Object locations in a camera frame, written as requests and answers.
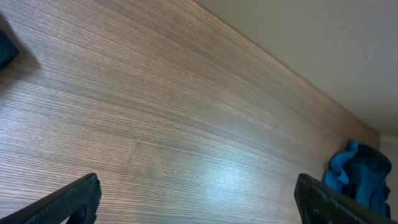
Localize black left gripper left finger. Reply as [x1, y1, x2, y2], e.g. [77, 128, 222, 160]
[1, 173, 101, 224]

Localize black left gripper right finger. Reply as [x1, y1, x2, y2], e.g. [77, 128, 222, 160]
[294, 174, 397, 224]

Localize dark green shorts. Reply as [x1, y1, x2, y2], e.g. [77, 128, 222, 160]
[0, 29, 20, 70]

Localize blue clothes pile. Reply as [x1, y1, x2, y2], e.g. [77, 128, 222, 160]
[322, 141, 392, 218]

